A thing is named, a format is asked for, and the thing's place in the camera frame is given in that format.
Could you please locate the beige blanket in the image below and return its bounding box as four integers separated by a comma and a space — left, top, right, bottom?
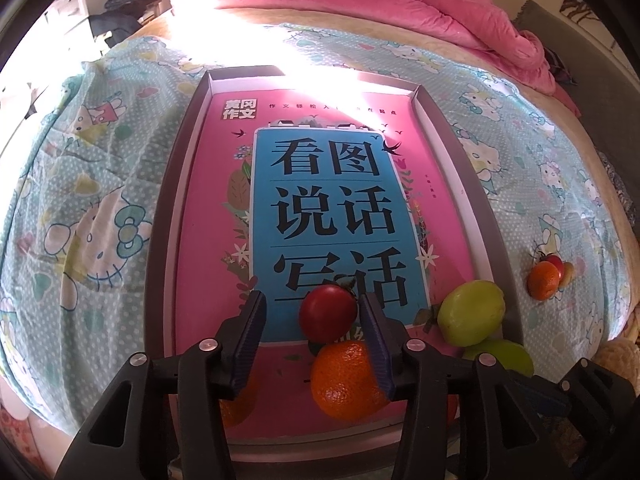
132, 7, 588, 131

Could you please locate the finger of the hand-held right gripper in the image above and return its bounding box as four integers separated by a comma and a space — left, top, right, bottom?
510, 379, 568, 418
557, 357, 636, 461

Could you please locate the dark patterned cloth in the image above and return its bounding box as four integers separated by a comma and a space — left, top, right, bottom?
542, 45, 581, 83

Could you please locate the green apple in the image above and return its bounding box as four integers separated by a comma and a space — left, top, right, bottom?
437, 280, 506, 347
462, 338, 535, 378

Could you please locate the pink and blue book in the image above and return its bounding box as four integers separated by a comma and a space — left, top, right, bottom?
172, 87, 478, 433

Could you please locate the pink patterned cloth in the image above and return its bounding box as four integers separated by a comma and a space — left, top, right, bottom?
0, 375, 66, 461

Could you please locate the dark garment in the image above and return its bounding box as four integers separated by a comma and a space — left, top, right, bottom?
90, 7, 143, 43

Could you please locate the grey rectangular tray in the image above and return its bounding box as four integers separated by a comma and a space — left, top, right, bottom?
145, 65, 526, 451

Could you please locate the white desk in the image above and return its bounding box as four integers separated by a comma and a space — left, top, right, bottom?
40, 0, 101, 61

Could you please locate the branch pattern picture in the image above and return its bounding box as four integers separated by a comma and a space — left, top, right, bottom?
560, 0, 611, 26

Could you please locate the grey upholstered furniture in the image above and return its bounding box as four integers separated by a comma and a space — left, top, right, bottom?
510, 0, 640, 241

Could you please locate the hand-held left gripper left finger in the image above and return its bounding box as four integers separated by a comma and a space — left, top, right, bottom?
55, 290, 267, 480

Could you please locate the person's right forearm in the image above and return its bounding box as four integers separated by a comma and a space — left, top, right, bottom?
595, 337, 640, 376

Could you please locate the cartoon print bed sheet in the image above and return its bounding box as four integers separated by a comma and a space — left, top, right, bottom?
0, 22, 631, 436

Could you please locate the orange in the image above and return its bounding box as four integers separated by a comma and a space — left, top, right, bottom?
220, 367, 262, 428
310, 340, 391, 422
527, 262, 561, 302

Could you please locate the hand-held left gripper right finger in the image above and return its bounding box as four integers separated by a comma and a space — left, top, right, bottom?
358, 292, 558, 480

